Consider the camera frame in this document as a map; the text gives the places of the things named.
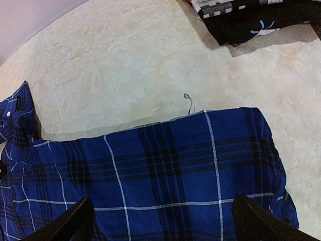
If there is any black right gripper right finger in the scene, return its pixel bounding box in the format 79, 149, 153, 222
232, 194, 316, 240

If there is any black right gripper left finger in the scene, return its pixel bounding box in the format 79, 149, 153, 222
23, 197, 94, 241

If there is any blue plaid shirt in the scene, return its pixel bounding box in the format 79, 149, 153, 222
1, 83, 299, 240

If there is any black folded garment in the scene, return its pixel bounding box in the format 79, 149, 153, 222
195, 1, 320, 45

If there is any white folded garment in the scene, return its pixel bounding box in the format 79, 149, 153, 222
189, 0, 241, 12

